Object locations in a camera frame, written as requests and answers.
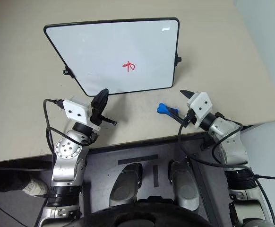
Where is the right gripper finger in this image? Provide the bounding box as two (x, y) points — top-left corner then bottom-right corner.
(168, 111), (188, 124)
(180, 89), (195, 100)

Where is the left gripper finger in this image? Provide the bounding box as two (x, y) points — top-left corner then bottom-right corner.
(91, 88), (110, 114)
(101, 115), (118, 126)

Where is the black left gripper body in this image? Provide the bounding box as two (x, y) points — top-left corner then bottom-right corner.
(90, 106), (105, 130)

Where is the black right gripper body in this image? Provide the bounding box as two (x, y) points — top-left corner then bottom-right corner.
(182, 111), (198, 127)

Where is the blue eraser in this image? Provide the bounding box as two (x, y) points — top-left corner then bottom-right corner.
(156, 103), (179, 116)

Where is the red marker scribble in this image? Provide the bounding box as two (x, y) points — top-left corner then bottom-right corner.
(122, 61), (137, 72)

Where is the long black tape strip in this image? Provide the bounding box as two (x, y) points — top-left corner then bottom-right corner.
(117, 154), (160, 166)

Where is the short black tape strip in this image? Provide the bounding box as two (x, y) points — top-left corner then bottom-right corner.
(152, 165), (159, 188)

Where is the grey left robot foot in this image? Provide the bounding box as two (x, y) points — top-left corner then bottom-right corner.
(109, 162), (144, 209)

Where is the grey robot foot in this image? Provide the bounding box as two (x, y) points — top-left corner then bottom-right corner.
(168, 161), (203, 211)
(109, 162), (144, 209)

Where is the grey right robot foot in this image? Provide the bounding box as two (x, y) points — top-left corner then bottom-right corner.
(168, 161), (203, 211)

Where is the white knit shoe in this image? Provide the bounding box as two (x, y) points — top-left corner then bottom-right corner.
(21, 178), (49, 197)

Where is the black zip tie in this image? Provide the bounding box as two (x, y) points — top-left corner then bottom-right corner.
(252, 173), (275, 181)

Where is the black robot torso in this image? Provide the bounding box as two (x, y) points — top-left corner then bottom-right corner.
(80, 198), (215, 227)

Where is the dark trouser leg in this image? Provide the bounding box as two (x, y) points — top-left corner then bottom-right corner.
(0, 168), (34, 194)

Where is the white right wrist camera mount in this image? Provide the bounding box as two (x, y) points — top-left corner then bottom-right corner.
(186, 91), (215, 125)

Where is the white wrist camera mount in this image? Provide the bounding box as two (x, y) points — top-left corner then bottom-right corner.
(63, 98), (102, 131)
(186, 91), (215, 125)

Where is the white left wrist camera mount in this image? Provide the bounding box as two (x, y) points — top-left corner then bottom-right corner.
(63, 98), (102, 131)

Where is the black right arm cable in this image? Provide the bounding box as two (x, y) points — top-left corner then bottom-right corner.
(177, 113), (275, 227)

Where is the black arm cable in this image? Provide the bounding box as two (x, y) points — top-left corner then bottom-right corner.
(177, 113), (275, 227)
(42, 98), (98, 164)

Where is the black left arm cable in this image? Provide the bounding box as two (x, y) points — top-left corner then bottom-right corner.
(42, 98), (98, 164)

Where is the white board with black frame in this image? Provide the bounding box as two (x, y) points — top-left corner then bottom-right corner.
(43, 17), (180, 97)

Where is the thin black floor cable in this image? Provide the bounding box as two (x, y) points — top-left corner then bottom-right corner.
(0, 192), (35, 227)

